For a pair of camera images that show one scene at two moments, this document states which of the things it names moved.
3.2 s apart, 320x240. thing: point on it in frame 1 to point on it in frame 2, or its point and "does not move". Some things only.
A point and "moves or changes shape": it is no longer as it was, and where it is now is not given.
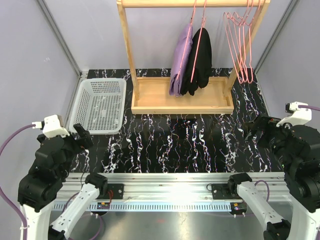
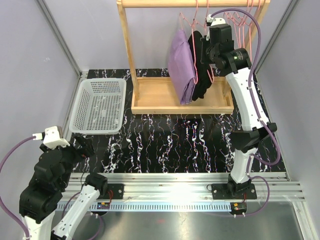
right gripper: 267,123 to 206,42
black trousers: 203,69 moves or changes shape
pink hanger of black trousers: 202,22 to 211,74
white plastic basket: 99,106 does not move
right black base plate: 222,191 does not move
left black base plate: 117,189 does not move
